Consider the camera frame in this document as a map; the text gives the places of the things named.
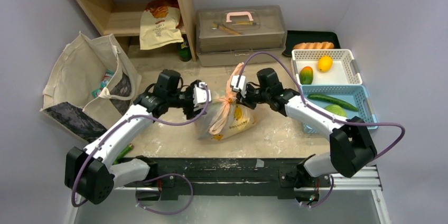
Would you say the translucent banana print plastic bag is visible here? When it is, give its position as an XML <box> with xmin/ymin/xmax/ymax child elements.
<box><xmin>194</xmin><ymin>62</ymin><xmax>267</xmax><ymax>141</ymax></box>

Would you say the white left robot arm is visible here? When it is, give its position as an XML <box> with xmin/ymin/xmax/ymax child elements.
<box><xmin>64</xmin><ymin>69</ymin><xmax>211</xmax><ymax>207</ymax></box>

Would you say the small green vegetable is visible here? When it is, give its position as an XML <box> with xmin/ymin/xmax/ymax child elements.
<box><xmin>113</xmin><ymin>144</ymin><xmax>134</xmax><ymax>165</ymax></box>

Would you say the snack packet in tote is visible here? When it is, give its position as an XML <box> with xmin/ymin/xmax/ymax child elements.
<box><xmin>91</xmin><ymin>69</ymin><xmax>115</xmax><ymax>98</ymax></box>

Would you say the yellow mango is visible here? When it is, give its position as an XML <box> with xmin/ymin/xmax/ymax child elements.
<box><xmin>317</xmin><ymin>56</ymin><xmax>333</xmax><ymax>72</ymax></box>

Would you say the green glass bottle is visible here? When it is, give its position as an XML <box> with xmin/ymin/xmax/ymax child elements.
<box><xmin>176</xmin><ymin>34</ymin><xmax>192</xmax><ymax>62</ymax></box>

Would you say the bread paper bag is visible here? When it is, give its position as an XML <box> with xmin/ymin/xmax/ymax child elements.
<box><xmin>139</xmin><ymin>0</ymin><xmax>183</xmax><ymax>50</ymax></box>

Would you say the grey plastic toolbox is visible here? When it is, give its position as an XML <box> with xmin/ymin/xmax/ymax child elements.
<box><xmin>196</xmin><ymin>5</ymin><xmax>287</xmax><ymax>67</ymax></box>

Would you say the bread loaf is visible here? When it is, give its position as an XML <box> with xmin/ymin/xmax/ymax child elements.
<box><xmin>292</xmin><ymin>42</ymin><xmax>335</xmax><ymax>50</ymax></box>

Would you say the white plastic basket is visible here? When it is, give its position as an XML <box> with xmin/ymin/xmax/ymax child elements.
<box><xmin>291</xmin><ymin>49</ymin><xmax>362</xmax><ymax>85</ymax></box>

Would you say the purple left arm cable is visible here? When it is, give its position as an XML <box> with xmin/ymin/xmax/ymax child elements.
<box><xmin>71</xmin><ymin>82</ymin><xmax>211</xmax><ymax>208</ymax></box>

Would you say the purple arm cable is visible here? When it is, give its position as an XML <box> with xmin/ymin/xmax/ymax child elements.
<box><xmin>236</xmin><ymin>51</ymin><xmax>406</xmax><ymax>164</ymax></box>
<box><xmin>71</xmin><ymin>82</ymin><xmax>211</xmax><ymax>208</ymax></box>

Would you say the green cucumber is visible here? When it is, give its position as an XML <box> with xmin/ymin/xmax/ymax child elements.
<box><xmin>307</xmin><ymin>94</ymin><xmax>359</xmax><ymax>111</ymax></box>

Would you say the black mounting rail base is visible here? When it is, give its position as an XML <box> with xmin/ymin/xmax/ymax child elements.
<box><xmin>120</xmin><ymin>157</ymin><xmax>331</xmax><ymax>202</ymax></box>

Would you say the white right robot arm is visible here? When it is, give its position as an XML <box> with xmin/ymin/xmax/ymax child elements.
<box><xmin>230</xmin><ymin>68</ymin><xmax>377</xmax><ymax>185</ymax></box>

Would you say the red green mango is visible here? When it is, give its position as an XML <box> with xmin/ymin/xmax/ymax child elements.
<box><xmin>299</xmin><ymin>66</ymin><xmax>314</xmax><ymax>85</ymax></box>

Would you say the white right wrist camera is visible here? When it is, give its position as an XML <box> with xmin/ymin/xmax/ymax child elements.
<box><xmin>230</xmin><ymin>75</ymin><xmax>246</xmax><ymax>95</ymax></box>

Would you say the blue plastic basket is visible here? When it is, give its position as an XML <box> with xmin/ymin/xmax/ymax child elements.
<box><xmin>302</xmin><ymin>85</ymin><xmax>377</xmax><ymax>123</ymax></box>

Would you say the round green cabbage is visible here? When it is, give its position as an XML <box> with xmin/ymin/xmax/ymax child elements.
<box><xmin>324</xmin><ymin>104</ymin><xmax>347</xmax><ymax>117</ymax></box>

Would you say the beige canvas tote bag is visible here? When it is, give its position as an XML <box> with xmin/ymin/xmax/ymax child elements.
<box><xmin>40</xmin><ymin>33</ymin><xmax>142</xmax><ymax>143</ymax></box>

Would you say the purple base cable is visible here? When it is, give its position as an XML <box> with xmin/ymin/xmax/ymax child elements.
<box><xmin>135</xmin><ymin>171</ymin><xmax>194</xmax><ymax>216</ymax></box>

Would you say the black tray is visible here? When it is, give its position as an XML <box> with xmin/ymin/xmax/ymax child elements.
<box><xmin>282</xmin><ymin>30</ymin><xmax>341</xmax><ymax>58</ymax></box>

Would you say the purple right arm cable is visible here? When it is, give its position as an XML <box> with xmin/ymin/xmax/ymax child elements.
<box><xmin>236</xmin><ymin>51</ymin><xmax>406</xmax><ymax>164</ymax></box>

